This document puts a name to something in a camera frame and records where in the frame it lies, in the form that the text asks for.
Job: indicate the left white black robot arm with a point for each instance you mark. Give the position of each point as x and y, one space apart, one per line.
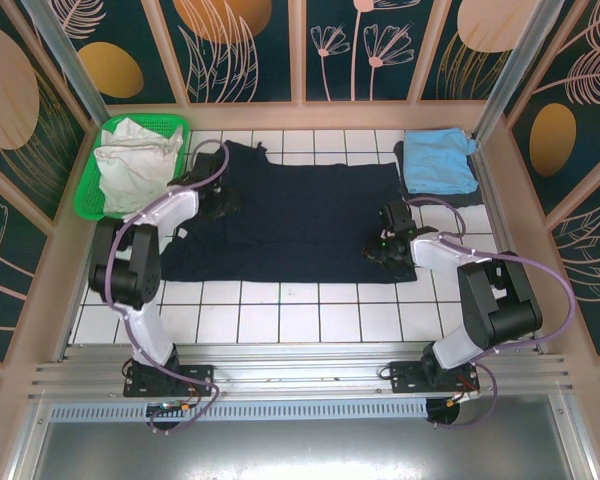
130 265

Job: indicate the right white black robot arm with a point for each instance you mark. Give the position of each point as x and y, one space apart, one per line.
500 300

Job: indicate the green plastic basket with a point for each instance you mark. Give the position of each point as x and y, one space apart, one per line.
87 200

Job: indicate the aluminium frame post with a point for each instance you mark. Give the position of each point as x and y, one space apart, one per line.
80 85
510 65

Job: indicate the white t-shirt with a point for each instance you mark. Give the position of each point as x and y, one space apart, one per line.
135 165

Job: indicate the dark grey folded t-shirt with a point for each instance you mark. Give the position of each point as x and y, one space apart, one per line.
472 199

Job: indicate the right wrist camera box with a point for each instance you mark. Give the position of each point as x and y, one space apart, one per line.
397 215

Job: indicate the navy blue t-shirt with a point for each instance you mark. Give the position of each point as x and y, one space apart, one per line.
305 225

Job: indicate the grey metal sheet panel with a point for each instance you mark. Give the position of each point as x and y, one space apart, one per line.
300 450

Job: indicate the light blue folded t-shirt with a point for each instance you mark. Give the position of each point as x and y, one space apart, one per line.
437 160

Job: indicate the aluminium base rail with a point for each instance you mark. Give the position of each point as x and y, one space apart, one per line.
300 370

